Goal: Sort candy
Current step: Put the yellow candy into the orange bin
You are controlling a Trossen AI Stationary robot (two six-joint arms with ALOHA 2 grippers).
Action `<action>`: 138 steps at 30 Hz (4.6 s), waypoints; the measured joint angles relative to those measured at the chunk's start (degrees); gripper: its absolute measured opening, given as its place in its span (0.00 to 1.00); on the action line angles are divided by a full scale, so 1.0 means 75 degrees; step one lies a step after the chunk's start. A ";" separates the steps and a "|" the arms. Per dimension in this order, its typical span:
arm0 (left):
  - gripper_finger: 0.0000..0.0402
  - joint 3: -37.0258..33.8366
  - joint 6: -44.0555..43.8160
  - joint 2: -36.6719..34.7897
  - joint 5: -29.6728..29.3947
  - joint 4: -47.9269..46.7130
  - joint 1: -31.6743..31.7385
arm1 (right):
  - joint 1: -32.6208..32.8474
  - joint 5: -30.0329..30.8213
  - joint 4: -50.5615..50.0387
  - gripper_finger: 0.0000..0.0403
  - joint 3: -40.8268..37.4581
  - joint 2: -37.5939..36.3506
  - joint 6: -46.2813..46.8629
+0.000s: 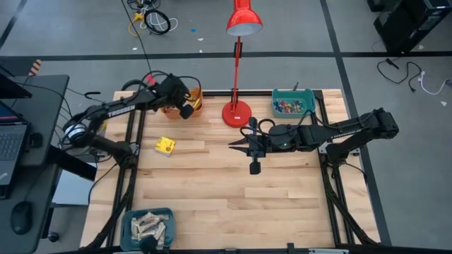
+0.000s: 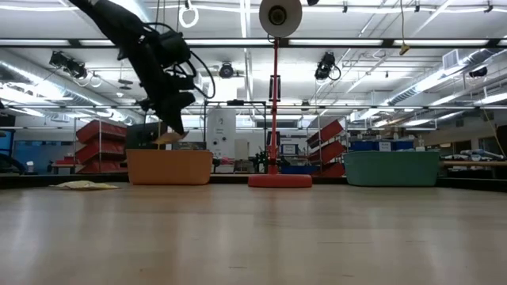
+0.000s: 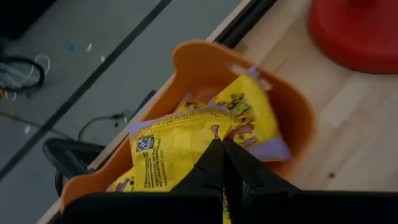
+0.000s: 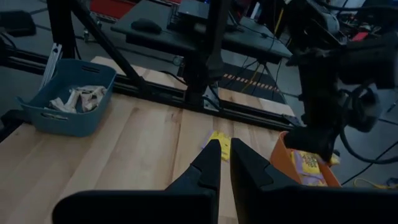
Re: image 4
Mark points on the red plastic crate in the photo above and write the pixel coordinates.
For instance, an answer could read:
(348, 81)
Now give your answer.
(112, 7)

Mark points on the red left wrist connector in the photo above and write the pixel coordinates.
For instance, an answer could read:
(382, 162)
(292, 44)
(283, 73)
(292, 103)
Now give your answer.
(360, 36)

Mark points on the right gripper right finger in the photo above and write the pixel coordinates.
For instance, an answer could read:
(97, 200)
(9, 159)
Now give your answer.
(295, 205)

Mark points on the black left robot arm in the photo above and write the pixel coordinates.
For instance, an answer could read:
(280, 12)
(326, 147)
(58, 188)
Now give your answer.
(202, 46)

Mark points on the white aluminium bar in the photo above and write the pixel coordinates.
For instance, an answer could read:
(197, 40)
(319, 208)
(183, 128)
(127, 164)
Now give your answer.
(51, 65)

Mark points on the black side desk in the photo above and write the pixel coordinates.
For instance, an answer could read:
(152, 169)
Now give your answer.
(155, 40)

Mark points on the black office chair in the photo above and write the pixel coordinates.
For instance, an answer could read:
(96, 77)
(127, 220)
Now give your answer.
(15, 23)

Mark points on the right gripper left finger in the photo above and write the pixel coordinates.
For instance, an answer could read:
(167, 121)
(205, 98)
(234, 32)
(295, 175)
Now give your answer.
(155, 208)

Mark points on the dark blue plastic bin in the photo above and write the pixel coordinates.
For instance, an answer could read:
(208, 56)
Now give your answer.
(77, 124)

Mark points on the striped hazard marker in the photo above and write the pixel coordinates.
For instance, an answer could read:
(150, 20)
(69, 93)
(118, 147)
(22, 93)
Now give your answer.
(248, 81)

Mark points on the black computer mouse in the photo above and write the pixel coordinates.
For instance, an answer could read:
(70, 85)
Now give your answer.
(146, 25)

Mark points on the orange plastic bin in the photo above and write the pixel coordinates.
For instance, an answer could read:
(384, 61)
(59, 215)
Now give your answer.
(280, 161)

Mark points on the yellow sour candy packet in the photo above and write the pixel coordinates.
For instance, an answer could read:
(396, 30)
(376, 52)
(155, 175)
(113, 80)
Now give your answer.
(224, 146)
(335, 159)

